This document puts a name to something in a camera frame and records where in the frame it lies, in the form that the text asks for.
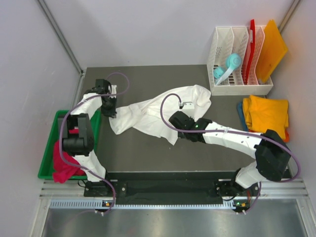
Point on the red folder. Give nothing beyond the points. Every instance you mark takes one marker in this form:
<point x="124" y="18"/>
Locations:
<point x="249" y="54"/>

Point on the blue folded t-shirt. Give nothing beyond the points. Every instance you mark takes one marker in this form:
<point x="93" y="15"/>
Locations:
<point x="241" y="116"/>

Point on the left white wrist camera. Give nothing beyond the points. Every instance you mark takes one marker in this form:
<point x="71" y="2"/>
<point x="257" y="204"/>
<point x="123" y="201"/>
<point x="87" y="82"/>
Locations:
<point x="113" y="91"/>

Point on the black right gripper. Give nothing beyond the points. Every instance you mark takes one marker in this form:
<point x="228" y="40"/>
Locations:
<point x="180" y="135"/>

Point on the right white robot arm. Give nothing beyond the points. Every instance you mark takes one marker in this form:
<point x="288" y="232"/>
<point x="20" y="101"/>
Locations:
<point x="270" y="161"/>

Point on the white file organizer rack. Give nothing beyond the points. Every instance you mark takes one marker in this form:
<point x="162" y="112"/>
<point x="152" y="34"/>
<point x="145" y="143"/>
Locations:
<point x="229" y="40"/>

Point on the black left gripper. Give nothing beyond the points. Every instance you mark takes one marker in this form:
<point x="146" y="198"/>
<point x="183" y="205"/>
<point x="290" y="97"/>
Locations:
<point x="112" y="112"/>

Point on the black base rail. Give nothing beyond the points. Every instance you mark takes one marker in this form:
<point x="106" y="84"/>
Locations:
<point x="169" y="188"/>

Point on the orange folder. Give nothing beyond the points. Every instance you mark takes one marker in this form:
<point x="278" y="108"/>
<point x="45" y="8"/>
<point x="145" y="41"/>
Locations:
<point x="273" y="50"/>

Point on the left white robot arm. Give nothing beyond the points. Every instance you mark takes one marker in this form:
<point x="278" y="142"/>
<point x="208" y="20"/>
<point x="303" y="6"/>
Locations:
<point x="77" y="134"/>

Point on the white t-shirt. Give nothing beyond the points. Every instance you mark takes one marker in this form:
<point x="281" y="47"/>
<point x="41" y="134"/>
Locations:
<point x="145" y="116"/>

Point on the green plastic bin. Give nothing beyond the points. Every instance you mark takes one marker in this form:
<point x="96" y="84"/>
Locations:
<point x="46" y="169"/>

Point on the yellow folded t-shirt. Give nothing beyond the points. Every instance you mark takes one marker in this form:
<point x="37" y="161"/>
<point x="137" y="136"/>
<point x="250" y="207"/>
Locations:
<point x="262" y="114"/>

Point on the magenta t-shirt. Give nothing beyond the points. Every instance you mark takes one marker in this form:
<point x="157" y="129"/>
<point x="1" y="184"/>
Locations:
<point x="63" y="171"/>

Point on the orange folded t-shirt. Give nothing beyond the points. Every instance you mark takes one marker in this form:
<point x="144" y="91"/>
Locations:
<point x="286" y="140"/>

